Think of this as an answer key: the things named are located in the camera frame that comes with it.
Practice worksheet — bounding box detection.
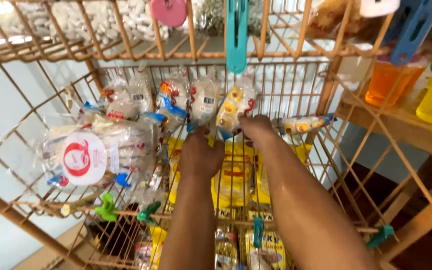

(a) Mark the person's right hand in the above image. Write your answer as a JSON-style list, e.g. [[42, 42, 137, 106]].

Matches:
[[237, 113, 277, 149]]

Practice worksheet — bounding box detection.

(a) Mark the person's left hand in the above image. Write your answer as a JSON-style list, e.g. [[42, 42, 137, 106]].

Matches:
[[178, 125, 226, 179]]

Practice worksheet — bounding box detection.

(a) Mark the clear packet with yellow print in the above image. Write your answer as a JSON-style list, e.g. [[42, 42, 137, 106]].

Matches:
[[279, 113, 337, 136], [216, 73, 257, 140]]

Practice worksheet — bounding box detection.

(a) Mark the clear noodle packet red print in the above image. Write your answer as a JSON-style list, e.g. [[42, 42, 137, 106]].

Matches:
[[129, 64, 155, 114], [187, 73, 220, 132], [99, 73, 139, 121], [155, 69, 190, 130]]

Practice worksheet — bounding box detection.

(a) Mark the stack of yellow packets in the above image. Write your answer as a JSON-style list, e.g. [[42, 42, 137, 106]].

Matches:
[[135, 137, 312, 270]]

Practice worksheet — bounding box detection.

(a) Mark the large teal clothes peg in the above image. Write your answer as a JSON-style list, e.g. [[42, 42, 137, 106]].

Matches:
[[226, 0, 249, 75]]

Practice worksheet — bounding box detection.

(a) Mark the blue small peg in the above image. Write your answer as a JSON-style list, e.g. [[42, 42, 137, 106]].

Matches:
[[116, 172, 132, 188]]

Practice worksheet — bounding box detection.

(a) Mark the dark green small peg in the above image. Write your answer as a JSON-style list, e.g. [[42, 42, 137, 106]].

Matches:
[[137, 201, 162, 225]]

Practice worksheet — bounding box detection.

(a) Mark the bag of green beans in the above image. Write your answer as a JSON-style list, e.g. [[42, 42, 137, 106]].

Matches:
[[195, 0, 271, 42]]

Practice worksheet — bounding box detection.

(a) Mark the teal small peg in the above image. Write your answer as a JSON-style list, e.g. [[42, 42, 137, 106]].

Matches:
[[253, 217, 264, 249], [367, 224, 395, 250]]

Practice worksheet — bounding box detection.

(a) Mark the large packet round white label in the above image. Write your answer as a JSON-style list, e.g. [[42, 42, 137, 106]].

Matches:
[[38, 112, 160, 190]]

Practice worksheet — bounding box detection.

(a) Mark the light green small peg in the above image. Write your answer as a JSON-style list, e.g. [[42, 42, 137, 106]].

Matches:
[[95, 192, 120, 222]]

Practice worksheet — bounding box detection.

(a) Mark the bag of yellow snacks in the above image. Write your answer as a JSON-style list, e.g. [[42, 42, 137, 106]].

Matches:
[[306, 0, 380, 41]]

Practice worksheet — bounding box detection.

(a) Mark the pink round disc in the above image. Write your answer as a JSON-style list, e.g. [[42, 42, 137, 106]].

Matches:
[[149, 0, 188, 28]]

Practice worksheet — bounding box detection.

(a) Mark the bottle of orange liquid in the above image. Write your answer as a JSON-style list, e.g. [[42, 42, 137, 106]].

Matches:
[[365, 54, 428, 108]]

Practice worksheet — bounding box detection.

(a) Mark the wooden shelf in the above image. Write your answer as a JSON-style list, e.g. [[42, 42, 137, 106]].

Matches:
[[334, 88, 432, 270]]

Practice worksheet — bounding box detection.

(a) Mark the bag of white pellets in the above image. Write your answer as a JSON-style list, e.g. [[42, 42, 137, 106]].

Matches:
[[10, 0, 172, 45]]

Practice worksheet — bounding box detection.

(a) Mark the white plastic lid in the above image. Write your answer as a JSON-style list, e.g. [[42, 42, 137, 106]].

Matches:
[[359, 0, 401, 19]]

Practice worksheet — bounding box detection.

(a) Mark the large blue clothes peg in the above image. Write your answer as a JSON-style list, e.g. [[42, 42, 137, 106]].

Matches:
[[382, 0, 432, 67]]

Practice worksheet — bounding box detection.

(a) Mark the cardboard box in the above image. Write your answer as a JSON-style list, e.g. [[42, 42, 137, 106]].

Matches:
[[11, 221, 91, 270]]

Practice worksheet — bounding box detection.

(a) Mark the tan metal wire rack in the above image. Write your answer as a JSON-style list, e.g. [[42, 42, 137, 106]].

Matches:
[[0, 0, 432, 270]]

